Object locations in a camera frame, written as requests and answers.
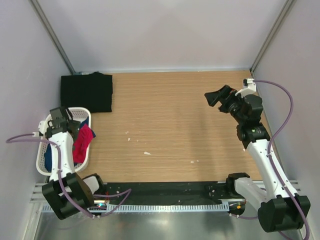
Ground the right aluminium corner post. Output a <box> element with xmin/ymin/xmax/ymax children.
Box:
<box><xmin>249</xmin><ymin>0</ymin><xmax>297</xmax><ymax>76</ymax></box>

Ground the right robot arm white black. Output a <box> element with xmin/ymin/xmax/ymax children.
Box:
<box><xmin>204</xmin><ymin>85</ymin><xmax>311</xmax><ymax>233</ymax></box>

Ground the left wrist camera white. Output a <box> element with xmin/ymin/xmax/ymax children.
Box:
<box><xmin>38</xmin><ymin>120</ymin><xmax>49</xmax><ymax>137</ymax></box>

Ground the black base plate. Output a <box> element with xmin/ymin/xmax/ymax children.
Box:
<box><xmin>92</xmin><ymin>180</ymin><xmax>256</xmax><ymax>204</ymax></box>

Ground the folded black t shirt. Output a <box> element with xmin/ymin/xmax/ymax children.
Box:
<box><xmin>60</xmin><ymin>72</ymin><xmax>113</xmax><ymax>113</ymax></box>

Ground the aluminium rail frame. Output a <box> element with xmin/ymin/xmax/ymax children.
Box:
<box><xmin>30</xmin><ymin>180</ymin><xmax>305</xmax><ymax>203</ymax></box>

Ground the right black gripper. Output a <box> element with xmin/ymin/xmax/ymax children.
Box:
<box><xmin>204</xmin><ymin>85</ymin><xmax>246</xmax><ymax>125</ymax></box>

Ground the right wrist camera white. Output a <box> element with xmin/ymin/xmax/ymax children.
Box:
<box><xmin>235</xmin><ymin>78</ymin><xmax>257</xmax><ymax>98</ymax></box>

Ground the white slotted cable duct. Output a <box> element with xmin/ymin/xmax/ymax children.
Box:
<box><xmin>42</xmin><ymin>202</ymin><xmax>230</xmax><ymax>213</ymax></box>

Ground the red t shirt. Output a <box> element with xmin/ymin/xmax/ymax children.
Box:
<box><xmin>72</xmin><ymin>123</ymin><xmax>96</xmax><ymax>164</ymax></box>

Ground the aluminium corner post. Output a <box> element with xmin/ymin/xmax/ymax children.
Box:
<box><xmin>249</xmin><ymin>0</ymin><xmax>297</xmax><ymax>76</ymax></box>
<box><xmin>29</xmin><ymin>0</ymin><xmax>76</xmax><ymax>75</ymax></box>

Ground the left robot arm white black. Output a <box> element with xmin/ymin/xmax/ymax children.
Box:
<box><xmin>41</xmin><ymin>106</ymin><xmax>106</xmax><ymax>220</ymax></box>

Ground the left aluminium corner post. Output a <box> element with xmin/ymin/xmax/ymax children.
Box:
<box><xmin>29</xmin><ymin>0</ymin><xmax>76</xmax><ymax>75</ymax></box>

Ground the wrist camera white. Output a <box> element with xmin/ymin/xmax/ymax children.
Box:
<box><xmin>235</xmin><ymin>78</ymin><xmax>257</xmax><ymax>98</ymax></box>
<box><xmin>38</xmin><ymin>120</ymin><xmax>49</xmax><ymax>137</ymax></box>

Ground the blue t shirt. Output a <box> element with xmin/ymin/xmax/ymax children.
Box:
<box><xmin>43</xmin><ymin>117</ymin><xmax>90</xmax><ymax>173</ymax></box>

